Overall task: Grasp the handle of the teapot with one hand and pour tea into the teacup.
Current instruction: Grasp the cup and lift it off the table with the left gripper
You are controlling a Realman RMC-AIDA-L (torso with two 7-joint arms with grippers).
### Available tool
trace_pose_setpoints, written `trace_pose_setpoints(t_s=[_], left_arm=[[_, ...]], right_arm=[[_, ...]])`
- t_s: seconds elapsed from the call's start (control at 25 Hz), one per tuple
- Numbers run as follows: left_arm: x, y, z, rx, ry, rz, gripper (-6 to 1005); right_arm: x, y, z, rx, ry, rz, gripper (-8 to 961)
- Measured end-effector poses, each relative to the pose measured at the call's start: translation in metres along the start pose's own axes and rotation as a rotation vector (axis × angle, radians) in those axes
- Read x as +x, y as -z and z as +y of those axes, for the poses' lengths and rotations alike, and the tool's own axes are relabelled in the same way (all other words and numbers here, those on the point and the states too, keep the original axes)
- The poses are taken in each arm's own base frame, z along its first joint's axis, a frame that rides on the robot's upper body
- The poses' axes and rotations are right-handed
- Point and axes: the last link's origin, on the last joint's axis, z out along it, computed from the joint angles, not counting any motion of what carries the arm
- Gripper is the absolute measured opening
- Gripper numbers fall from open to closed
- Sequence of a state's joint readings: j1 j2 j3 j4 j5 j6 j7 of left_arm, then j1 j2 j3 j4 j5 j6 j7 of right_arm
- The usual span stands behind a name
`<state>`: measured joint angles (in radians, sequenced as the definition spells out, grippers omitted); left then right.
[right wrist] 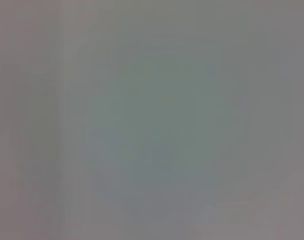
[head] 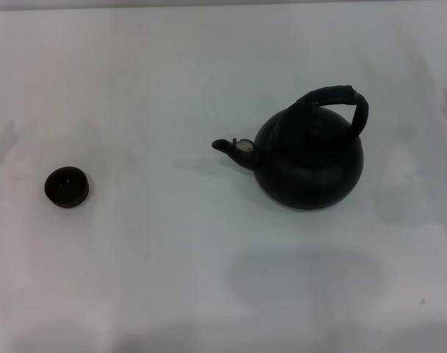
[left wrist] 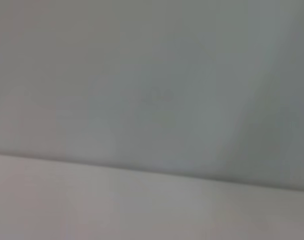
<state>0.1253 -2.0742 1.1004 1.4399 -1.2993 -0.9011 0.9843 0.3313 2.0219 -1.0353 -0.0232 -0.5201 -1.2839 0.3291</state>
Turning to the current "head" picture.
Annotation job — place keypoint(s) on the black round teapot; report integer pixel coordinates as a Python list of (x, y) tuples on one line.
[(308, 169)]

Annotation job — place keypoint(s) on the dark brown teacup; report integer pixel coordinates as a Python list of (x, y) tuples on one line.
[(67, 185)]

